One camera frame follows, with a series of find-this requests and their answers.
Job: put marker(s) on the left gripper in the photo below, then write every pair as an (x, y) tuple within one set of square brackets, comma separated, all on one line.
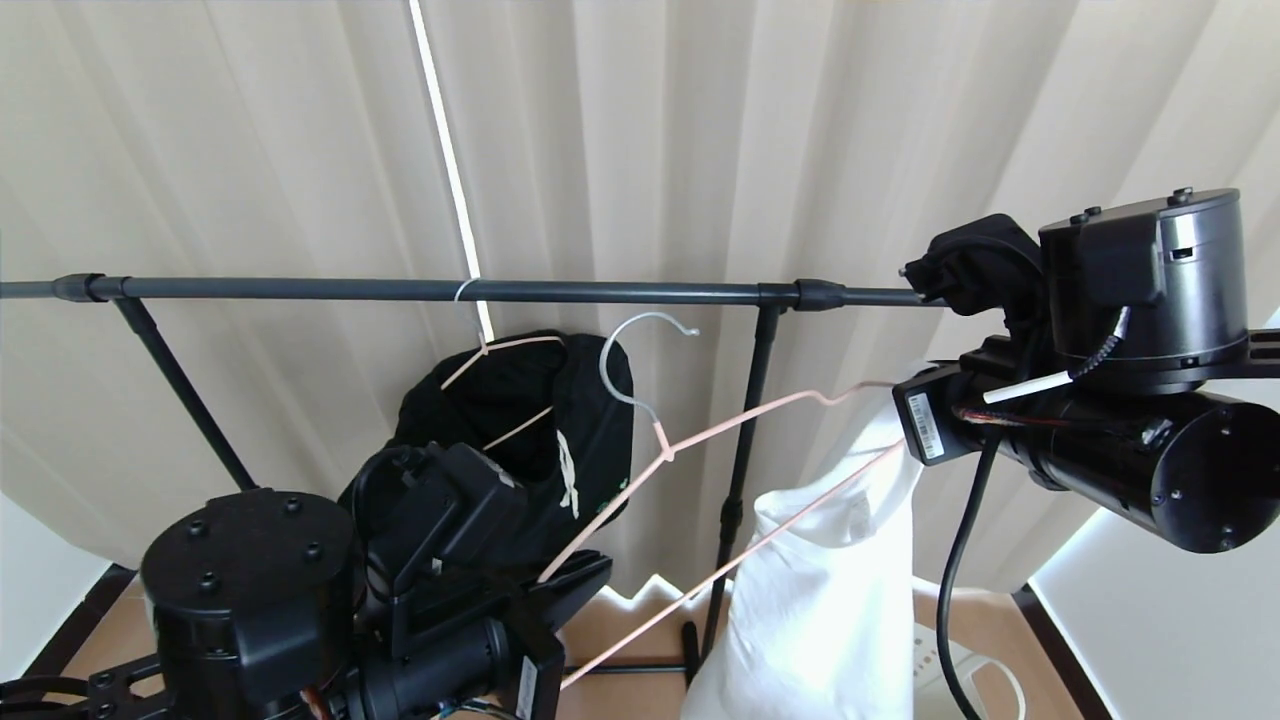
[(440, 670)]

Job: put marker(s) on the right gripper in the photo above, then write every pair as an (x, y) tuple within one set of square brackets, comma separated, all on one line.
[(940, 420)]

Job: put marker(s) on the pink clothes hanger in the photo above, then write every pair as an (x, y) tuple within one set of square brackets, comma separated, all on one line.
[(664, 453), (520, 342)]

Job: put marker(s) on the black shorts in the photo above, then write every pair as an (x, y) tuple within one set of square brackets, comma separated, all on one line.
[(500, 400)]

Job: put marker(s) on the white garment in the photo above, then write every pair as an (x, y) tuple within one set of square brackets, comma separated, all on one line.
[(830, 600)]

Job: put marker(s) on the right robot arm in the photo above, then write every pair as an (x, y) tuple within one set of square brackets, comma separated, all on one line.
[(1180, 280)]

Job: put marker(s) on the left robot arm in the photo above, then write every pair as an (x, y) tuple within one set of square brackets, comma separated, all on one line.
[(250, 580)]

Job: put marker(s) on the white laundry basket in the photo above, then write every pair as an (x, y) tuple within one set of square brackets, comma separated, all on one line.
[(935, 660)]

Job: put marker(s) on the black clothes rack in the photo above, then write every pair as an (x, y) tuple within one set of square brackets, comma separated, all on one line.
[(300, 290)]

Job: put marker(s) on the beige curtain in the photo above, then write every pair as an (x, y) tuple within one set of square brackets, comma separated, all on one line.
[(800, 120)]

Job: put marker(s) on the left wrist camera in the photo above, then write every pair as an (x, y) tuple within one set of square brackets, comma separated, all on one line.
[(460, 510)]

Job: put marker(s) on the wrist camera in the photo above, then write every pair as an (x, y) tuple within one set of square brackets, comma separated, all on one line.
[(460, 510), (985, 260)]

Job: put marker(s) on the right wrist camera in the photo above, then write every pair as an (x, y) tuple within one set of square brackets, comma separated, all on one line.
[(985, 260)]

